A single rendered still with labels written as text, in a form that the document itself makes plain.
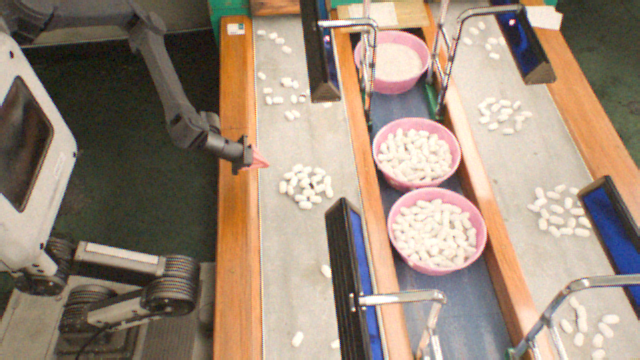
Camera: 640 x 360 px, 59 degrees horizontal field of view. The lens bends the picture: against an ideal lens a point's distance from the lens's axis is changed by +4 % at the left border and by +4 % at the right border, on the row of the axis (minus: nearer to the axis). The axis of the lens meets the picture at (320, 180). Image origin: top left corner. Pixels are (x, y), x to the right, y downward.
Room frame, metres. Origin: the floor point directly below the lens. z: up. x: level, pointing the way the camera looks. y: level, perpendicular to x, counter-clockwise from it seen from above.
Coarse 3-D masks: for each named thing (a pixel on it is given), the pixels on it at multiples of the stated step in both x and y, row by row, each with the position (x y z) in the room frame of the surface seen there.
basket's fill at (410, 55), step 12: (384, 48) 1.60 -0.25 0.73; (396, 48) 1.59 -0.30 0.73; (408, 48) 1.60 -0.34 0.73; (384, 60) 1.53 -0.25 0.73; (396, 60) 1.52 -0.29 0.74; (408, 60) 1.52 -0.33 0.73; (420, 60) 1.52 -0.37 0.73; (384, 72) 1.47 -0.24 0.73; (396, 72) 1.46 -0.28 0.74; (408, 72) 1.46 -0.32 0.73
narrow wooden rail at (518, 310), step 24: (432, 24) 1.68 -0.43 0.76; (456, 96) 1.30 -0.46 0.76; (456, 120) 1.19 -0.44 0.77; (456, 168) 1.06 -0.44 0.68; (480, 168) 1.00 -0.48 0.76; (480, 192) 0.91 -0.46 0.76; (504, 240) 0.75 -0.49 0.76; (504, 264) 0.68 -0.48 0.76; (504, 288) 0.62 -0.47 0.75; (528, 288) 0.61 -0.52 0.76; (504, 312) 0.58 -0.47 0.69; (528, 312) 0.55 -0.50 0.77
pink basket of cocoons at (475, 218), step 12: (420, 192) 0.92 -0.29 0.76; (432, 192) 0.92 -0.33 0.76; (444, 192) 0.92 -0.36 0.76; (396, 204) 0.87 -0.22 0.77; (408, 204) 0.90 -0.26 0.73; (456, 204) 0.89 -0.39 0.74; (468, 204) 0.87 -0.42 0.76; (480, 216) 0.83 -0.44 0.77; (480, 228) 0.80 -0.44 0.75; (480, 240) 0.76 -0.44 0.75; (480, 252) 0.71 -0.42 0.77; (408, 264) 0.72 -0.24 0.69; (420, 264) 0.68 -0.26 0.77; (468, 264) 0.68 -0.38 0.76
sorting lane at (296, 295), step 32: (288, 32) 1.69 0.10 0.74; (256, 64) 1.52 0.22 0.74; (288, 64) 1.52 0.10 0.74; (256, 96) 1.36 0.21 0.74; (288, 96) 1.35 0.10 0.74; (288, 128) 1.21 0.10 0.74; (320, 128) 1.20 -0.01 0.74; (288, 160) 1.07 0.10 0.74; (320, 160) 1.07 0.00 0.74; (352, 160) 1.06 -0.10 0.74; (320, 192) 0.94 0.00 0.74; (352, 192) 0.94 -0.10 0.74; (288, 224) 0.84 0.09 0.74; (320, 224) 0.83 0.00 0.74; (288, 256) 0.73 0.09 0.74; (320, 256) 0.73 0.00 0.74; (288, 288) 0.64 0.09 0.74; (320, 288) 0.63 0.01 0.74; (288, 320) 0.55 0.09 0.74; (320, 320) 0.55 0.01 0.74; (288, 352) 0.47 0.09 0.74; (320, 352) 0.47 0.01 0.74; (384, 352) 0.46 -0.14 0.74
